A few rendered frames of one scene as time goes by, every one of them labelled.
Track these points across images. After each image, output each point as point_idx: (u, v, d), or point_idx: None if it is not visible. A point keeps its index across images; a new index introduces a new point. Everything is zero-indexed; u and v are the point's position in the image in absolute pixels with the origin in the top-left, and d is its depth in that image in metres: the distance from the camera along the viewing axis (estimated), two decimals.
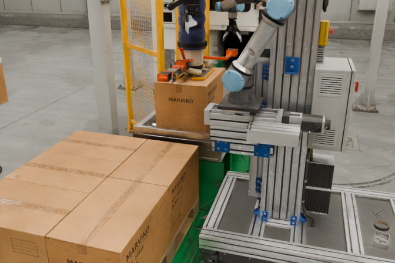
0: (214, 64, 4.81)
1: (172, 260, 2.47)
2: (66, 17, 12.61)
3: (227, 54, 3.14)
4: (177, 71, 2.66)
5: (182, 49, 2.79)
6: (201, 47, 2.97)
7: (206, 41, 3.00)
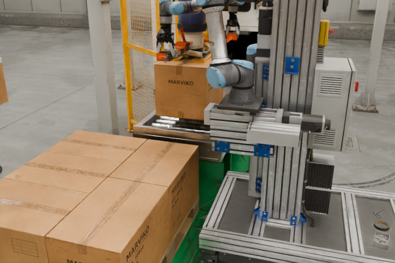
0: None
1: (172, 260, 2.47)
2: (66, 17, 12.61)
3: (227, 37, 3.09)
4: (177, 51, 2.62)
5: (182, 30, 2.75)
6: (201, 29, 2.93)
7: (206, 23, 2.95)
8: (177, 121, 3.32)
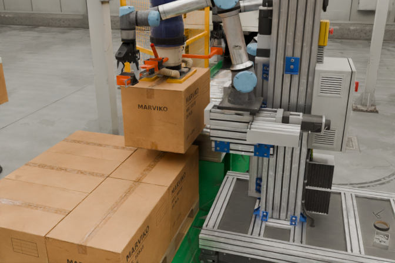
0: (214, 64, 4.81)
1: (172, 260, 2.47)
2: (66, 17, 12.61)
3: (211, 52, 2.61)
4: (145, 72, 2.13)
5: (153, 46, 2.26)
6: (178, 43, 2.44)
7: (184, 36, 2.47)
8: None
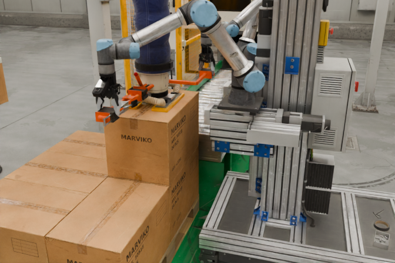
0: (214, 64, 4.81)
1: (172, 260, 2.47)
2: (66, 17, 12.61)
3: (199, 77, 2.49)
4: (127, 105, 2.02)
5: (137, 74, 2.15)
6: (164, 70, 2.33)
7: (171, 62, 2.35)
8: None
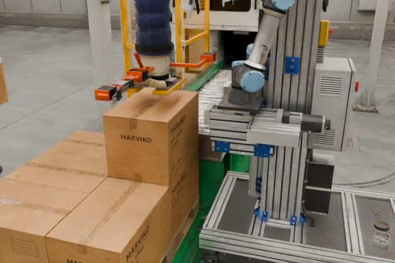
0: (214, 64, 4.81)
1: (172, 260, 2.47)
2: (66, 17, 12.61)
3: (201, 60, 2.45)
4: (127, 85, 1.97)
5: (137, 55, 2.10)
6: (166, 51, 2.28)
7: (172, 44, 2.30)
8: None
